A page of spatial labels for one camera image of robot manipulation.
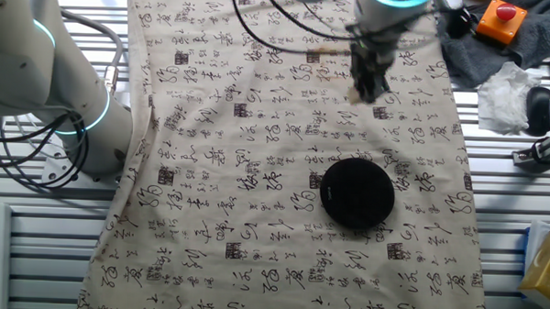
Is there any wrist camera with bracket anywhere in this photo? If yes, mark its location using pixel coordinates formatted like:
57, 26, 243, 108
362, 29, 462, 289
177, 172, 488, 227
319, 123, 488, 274
432, 0, 477, 41

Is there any black round dish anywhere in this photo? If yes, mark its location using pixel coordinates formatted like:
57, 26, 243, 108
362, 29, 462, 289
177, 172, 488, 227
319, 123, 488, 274
317, 155, 398, 232

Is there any thick black gripper cable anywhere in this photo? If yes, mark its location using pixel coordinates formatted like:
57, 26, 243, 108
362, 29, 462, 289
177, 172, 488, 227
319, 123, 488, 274
227, 0, 359, 58

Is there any yellow tissue pack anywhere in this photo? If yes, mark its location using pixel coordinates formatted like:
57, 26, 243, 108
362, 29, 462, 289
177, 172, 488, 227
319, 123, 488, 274
519, 226, 550, 296

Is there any black mount cable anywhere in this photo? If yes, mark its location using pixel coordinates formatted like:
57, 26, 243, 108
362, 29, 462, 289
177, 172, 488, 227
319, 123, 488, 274
526, 135, 550, 165

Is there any orange emergency stop box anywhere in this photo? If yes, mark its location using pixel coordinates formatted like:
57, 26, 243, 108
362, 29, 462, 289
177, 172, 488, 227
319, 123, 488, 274
474, 0, 529, 47

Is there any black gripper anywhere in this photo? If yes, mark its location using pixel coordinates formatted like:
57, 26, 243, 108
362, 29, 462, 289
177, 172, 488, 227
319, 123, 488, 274
346, 35, 397, 105

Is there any black cable bundle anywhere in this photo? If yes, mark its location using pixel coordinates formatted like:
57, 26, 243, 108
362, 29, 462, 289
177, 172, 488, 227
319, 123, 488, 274
0, 110, 92, 193

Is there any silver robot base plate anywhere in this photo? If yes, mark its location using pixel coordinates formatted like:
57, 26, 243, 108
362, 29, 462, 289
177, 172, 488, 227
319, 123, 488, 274
41, 135, 126, 190

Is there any thin black camera cable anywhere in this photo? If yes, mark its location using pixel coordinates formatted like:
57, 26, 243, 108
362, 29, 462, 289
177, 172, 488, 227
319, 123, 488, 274
258, 0, 442, 45

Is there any grey towel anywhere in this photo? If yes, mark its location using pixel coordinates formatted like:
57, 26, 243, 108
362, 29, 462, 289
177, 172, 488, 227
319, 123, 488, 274
435, 0, 550, 92

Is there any beige calligraphy print cloth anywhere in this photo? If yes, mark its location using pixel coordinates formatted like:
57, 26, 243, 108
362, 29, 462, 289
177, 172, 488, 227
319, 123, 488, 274
74, 0, 500, 309

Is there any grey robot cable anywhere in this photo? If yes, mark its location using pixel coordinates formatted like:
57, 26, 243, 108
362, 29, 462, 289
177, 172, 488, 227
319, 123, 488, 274
59, 8, 125, 95

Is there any small wooden cube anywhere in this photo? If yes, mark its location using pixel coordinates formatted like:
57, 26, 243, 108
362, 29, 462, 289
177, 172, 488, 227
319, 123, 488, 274
346, 85, 365, 107

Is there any crumpled white tissue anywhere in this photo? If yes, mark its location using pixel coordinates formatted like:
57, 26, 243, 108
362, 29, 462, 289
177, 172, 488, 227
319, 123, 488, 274
475, 59, 544, 137

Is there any black computer mouse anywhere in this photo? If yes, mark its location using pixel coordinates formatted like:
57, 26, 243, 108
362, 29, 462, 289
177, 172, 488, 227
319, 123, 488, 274
524, 84, 550, 138

